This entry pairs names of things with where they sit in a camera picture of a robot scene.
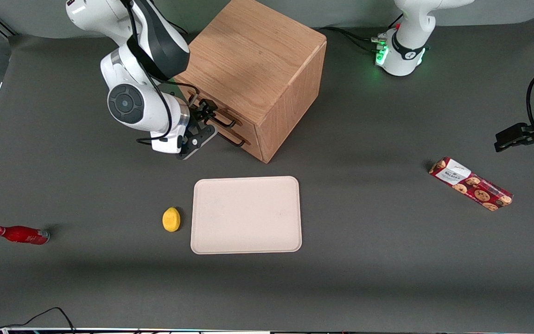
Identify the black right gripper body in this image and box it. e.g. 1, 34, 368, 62
187, 95, 201, 140

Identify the oak wooden drawer cabinet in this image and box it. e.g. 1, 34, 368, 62
173, 0, 328, 164

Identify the red cookie box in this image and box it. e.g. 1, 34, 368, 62
428, 156, 514, 212

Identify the yellow lemon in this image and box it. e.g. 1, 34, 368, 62
162, 207, 181, 232

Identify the beige plastic tray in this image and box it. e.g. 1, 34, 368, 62
191, 176, 303, 255

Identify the dark grey table mat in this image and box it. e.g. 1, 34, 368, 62
0, 16, 534, 331

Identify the red bottle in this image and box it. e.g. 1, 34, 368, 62
0, 225, 51, 245

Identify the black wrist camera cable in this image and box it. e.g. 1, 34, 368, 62
127, 0, 173, 146

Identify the black arm base cable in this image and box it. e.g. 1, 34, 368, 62
341, 32, 386, 53
318, 26, 380, 43

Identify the thin black cable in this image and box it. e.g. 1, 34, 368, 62
0, 307, 76, 334

